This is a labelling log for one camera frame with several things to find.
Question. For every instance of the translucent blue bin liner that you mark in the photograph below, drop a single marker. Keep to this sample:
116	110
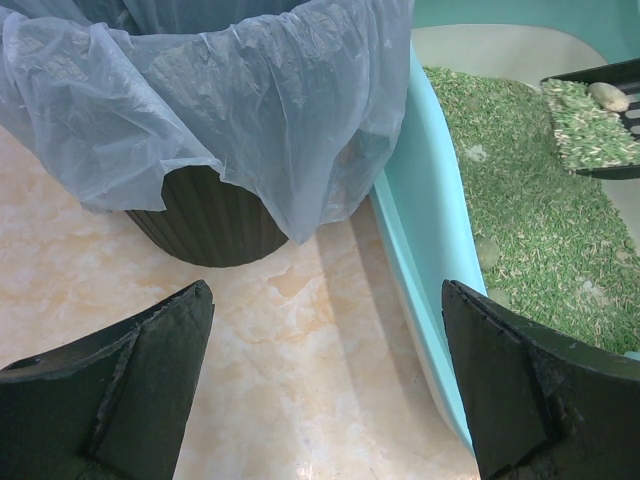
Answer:
299	102

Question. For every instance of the black trash bin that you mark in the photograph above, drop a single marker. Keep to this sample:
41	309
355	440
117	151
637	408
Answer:
208	222

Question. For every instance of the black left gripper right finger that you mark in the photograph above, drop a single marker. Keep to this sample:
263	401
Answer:
539	404

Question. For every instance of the teal plastic litter box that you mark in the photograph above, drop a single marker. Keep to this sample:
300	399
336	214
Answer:
418	198

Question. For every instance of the green cat litter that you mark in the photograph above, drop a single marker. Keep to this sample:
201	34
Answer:
552	246

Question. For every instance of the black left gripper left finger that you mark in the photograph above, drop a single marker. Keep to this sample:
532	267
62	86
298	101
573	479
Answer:
113	404

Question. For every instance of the black litter scoop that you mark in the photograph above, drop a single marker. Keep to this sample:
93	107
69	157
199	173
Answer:
595	120

